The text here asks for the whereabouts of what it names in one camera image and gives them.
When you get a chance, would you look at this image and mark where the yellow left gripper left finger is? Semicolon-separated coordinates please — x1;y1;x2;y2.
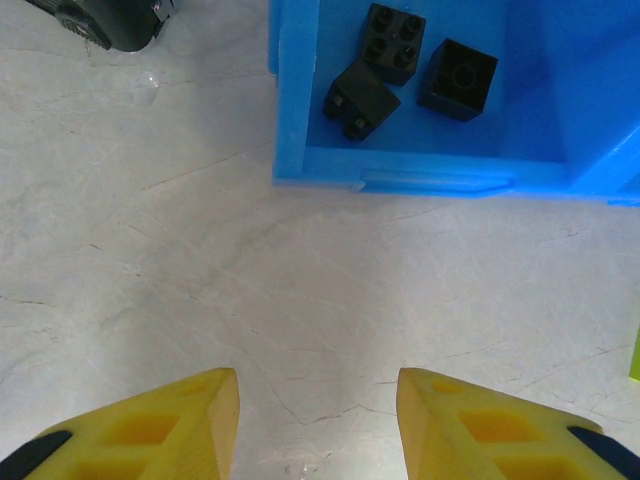
0;367;242;480

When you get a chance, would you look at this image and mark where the lime green lego brick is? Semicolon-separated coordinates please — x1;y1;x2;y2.
628;323;640;385

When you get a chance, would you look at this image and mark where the black square lego brick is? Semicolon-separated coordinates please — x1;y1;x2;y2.
322;60;403;142
360;2;428;88
416;37;500;125

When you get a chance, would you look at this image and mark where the blue plastic bin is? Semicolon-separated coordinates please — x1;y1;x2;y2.
268;0;640;200
574;127;640;209

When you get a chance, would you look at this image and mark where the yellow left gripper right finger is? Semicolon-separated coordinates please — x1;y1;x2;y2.
397;367;640;480

